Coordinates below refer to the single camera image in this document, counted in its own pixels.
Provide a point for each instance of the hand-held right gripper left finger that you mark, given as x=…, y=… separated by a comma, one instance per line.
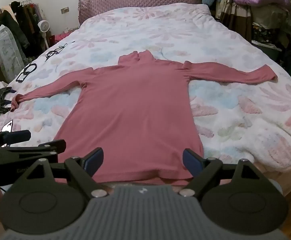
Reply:
x=95, y=158

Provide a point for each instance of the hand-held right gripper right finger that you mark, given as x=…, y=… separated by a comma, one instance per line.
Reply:
x=191, y=161

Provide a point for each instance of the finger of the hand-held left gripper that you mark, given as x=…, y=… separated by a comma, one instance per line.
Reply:
x=10, y=153
x=18, y=136

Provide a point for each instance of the pink turtleneck sweater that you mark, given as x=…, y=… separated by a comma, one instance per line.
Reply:
x=135, y=105

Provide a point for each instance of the dark hanging clothes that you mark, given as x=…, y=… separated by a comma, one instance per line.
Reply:
x=18, y=30

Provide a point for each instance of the pile of dark clothes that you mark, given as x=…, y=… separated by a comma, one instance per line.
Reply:
x=270, y=27

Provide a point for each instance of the black smartphone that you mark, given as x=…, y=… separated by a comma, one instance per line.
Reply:
x=8, y=126

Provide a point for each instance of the clear bag of bedding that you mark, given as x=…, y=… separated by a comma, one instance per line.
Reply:
x=5, y=52

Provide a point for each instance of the magenta cloth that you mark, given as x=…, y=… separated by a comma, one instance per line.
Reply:
x=60, y=37

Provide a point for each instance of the white standing fan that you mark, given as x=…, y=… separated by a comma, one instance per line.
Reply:
x=42, y=25

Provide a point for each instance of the white floral fleece blanket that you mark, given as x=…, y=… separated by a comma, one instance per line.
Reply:
x=160, y=30

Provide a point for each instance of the brown striped curtain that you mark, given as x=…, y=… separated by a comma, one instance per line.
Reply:
x=235, y=17

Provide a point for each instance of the wall socket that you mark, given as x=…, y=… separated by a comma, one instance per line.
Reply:
x=65, y=10

